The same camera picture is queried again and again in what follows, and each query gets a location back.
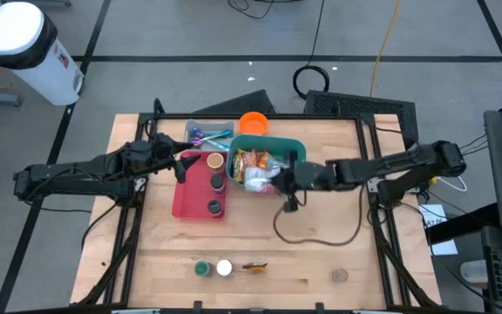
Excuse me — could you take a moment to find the purple label jar black lid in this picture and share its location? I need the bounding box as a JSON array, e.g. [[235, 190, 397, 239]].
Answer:
[[209, 174, 227, 197]]

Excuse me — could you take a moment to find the green lidded spice jar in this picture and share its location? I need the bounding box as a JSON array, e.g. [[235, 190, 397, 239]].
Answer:
[[193, 259, 214, 278]]

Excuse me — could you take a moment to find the yellow ramen noodle pack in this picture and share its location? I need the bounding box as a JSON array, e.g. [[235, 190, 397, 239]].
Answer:
[[232, 150, 244, 183]]

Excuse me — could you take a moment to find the red Maruchan ramen pack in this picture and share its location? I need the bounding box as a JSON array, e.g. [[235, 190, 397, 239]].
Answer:
[[240, 149, 261, 174]]

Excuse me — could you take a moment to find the white paper sheet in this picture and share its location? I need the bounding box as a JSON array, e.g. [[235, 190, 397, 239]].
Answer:
[[418, 203, 459, 256]]

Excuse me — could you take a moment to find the orange plastic bowl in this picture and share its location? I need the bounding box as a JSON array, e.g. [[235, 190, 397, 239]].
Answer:
[[238, 111, 270, 137]]

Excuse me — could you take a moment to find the black desk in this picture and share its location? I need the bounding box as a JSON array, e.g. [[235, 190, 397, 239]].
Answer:
[[424, 202, 502, 314]]

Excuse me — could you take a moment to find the red plastic tray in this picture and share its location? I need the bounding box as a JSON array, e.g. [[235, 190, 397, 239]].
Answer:
[[171, 150, 228, 221]]

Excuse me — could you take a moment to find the black flat panel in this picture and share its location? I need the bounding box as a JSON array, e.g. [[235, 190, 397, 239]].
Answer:
[[193, 89, 278, 116]]

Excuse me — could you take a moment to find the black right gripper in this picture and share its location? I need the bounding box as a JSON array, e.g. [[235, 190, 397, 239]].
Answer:
[[268, 150, 304, 214]]

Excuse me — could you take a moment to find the black aluminium table frame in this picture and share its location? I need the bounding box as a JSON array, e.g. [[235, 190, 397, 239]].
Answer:
[[76, 98, 442, 309]]

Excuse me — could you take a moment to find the bagel seasoning jar white lid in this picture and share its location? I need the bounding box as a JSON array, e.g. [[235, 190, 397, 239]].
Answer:
[[215, 258, 234, 277]]

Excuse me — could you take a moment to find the orange ramen noodle pack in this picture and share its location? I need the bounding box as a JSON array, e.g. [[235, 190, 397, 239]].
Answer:
[[257, 150, 288, 172]]

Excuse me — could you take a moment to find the tan lidded jar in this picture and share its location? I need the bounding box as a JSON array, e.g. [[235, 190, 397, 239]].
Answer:
[[206, 152, 226, 175]]

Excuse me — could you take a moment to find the black perforated computer case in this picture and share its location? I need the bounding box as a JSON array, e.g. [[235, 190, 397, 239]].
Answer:
[[302, 90, 420, 149]]

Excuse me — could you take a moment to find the pink green snack pack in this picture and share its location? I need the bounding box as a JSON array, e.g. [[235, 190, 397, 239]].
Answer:
[[244, 167, 283, 195]]

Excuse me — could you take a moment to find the taco seasoning mix packet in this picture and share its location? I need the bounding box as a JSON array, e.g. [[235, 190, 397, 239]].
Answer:
[[241, 261, 269, 275]]

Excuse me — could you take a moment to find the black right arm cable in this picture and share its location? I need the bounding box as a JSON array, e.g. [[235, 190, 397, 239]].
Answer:
[[272, 185, 365, 248]]

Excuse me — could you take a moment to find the white trash can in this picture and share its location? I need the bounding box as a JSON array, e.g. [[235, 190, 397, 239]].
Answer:
[[0, 1, 85, 107]]

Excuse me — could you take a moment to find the yellow cable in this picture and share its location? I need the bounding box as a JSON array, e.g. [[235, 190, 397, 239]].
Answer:
[[369, 0, 403, 98]]

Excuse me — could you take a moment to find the light grey plastic bin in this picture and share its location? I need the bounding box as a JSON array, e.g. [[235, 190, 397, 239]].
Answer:
[[184, 119, 236, 153]]

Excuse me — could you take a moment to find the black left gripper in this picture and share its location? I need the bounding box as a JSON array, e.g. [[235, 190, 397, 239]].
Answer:
[[153, 133, 202, 184]]

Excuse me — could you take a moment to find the black coiled floor cable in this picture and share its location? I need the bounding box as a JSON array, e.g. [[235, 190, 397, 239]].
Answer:
[[292, 0, 331, 100]]

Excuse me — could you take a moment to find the teal plastic bin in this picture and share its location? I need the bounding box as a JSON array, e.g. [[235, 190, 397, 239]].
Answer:
[[226, 133, 308, 195]]

